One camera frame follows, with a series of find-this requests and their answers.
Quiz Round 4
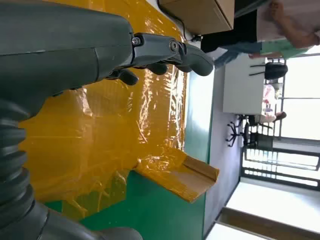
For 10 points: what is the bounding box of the yellow plastic film sheet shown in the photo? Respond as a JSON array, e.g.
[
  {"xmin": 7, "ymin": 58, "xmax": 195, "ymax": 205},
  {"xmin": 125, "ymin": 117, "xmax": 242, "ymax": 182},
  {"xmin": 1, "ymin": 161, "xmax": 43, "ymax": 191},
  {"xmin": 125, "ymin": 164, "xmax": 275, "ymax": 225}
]
[{"xmin": 18, "ymin": 0, "xmax": 191, "ymax": 222}]

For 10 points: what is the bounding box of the brown cardboard box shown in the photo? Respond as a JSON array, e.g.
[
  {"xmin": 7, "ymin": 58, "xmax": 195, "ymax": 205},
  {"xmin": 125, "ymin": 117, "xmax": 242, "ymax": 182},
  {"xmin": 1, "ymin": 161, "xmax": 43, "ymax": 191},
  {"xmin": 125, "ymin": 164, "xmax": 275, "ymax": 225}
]
[{"xmin": 158, "ymin": 0, "xmax": 235, "ymax": 36}]

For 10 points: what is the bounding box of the brown cardboard board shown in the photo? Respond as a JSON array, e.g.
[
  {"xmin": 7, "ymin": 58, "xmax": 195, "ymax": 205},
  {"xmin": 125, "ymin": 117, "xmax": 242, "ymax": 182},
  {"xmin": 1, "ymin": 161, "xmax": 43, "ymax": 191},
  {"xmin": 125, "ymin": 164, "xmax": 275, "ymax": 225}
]
[{"xmin": 172, "ymin": 154, "xmax": 220, "ymax": 204}]

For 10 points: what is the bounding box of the white cabinet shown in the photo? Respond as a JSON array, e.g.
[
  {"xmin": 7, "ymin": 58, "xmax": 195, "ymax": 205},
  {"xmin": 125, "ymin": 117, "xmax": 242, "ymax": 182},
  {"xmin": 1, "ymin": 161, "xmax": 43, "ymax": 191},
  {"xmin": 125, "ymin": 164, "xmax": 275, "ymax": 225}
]
[{"xmin": 222, "ymin": 53, "xmax": 266, "ymax": 116}]

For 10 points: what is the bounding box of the black star-base office chair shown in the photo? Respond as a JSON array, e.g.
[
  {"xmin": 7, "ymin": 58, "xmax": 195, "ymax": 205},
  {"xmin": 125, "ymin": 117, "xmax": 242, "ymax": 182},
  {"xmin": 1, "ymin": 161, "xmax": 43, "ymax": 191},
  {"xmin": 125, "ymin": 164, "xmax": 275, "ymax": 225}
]
[{"xmin": 226, "ymin": 114, "xmax": 275, "ymax": 151}]

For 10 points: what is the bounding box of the seated person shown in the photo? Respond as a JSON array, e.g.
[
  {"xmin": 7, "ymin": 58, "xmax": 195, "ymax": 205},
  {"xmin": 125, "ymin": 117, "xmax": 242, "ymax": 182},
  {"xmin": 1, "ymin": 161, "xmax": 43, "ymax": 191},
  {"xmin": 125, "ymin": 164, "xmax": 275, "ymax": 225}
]
[{"xmin": 260, "ymin": 83, "xmax": 288, "ymax": 124}]

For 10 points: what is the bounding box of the black metal railing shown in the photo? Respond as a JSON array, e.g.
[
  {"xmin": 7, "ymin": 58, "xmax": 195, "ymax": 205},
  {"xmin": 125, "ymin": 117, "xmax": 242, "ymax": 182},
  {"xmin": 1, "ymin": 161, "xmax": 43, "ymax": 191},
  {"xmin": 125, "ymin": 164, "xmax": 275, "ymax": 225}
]
[{"xmin": 240, "ymin": 145, "xmax": 320, "ymax": 192}]

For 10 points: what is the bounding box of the black cable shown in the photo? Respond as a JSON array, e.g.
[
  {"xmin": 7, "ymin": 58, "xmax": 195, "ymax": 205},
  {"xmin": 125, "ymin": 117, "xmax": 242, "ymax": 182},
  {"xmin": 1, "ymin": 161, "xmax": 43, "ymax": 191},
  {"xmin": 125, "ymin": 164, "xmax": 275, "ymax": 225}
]
[{"xmin": 156, "ymin": 0, "xmax": 204, "ymax": 43}]

